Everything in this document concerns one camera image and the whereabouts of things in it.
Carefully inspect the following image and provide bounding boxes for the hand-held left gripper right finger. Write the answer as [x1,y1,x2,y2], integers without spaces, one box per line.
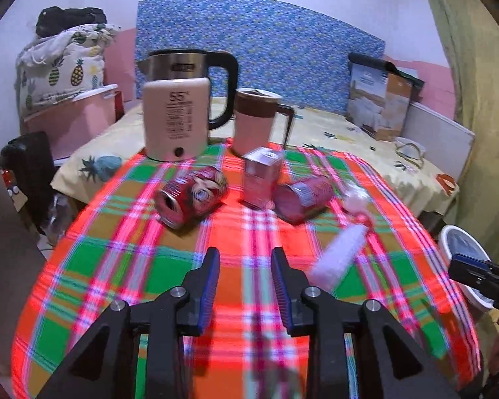
[271,247,462,399]

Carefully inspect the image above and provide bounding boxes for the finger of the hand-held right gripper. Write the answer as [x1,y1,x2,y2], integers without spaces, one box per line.
[448,258,489,291]
[454,253,495,270]

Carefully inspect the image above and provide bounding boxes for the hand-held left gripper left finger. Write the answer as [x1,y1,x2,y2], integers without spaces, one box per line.
[35,247,221,399]

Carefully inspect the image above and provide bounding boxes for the white trash bin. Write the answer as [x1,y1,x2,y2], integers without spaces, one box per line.
[438,224,497,312]

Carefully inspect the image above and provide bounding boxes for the white plastic bottle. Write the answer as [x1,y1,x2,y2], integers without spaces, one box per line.
[307,224,369,287]

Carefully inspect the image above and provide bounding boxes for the plain red drink can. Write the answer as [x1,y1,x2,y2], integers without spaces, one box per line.
[273,176,334,225]

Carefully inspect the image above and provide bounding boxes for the red drink can with print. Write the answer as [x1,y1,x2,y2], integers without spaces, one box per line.
[155,165,229,230]

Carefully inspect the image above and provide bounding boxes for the pink carton box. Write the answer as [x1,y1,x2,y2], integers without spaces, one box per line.
[241,147,283,210]

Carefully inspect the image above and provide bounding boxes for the white tissue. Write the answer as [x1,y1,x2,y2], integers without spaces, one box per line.
[343,187,373,212]

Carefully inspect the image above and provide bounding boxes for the orange scissors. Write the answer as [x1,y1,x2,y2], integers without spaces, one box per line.
[436,172,458,192]

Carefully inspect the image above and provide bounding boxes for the plaid tablecloth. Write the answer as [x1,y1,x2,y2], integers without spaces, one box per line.
[10,141,483,399]

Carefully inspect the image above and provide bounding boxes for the white flat board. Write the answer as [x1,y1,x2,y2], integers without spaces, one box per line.
[401,102,477,184]

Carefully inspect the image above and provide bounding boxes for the clear plastic container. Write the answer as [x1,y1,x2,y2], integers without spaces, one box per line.
[397,138,427,163]

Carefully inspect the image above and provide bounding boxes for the pink pitcher with brown lid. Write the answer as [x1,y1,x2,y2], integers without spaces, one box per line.
[231,88,296,159]

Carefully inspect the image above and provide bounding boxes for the green curtain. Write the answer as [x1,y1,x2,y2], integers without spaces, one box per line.
[416,0,499,267]

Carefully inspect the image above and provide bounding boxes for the steel and beige electric kettle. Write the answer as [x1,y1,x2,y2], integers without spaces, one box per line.
[136,49,239,163]

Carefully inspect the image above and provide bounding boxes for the cardboard quilt box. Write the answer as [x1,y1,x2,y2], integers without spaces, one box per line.
[345,52,416,142]

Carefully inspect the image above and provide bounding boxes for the pink storage box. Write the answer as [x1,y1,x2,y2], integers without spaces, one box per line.
[23,84,123,161]

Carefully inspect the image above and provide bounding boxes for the black boxy object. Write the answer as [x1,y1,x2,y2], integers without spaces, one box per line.
[0,131,57,233]

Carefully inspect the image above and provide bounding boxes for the blue floral headboard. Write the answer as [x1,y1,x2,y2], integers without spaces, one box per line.
[134,0,387,115]

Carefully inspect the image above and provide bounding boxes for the pineapple print bedding bundle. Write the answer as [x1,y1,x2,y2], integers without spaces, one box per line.
[16,23,121,119]

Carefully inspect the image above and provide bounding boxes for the black duffel bag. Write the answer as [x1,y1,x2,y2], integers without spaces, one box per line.
[35,6,108,38]

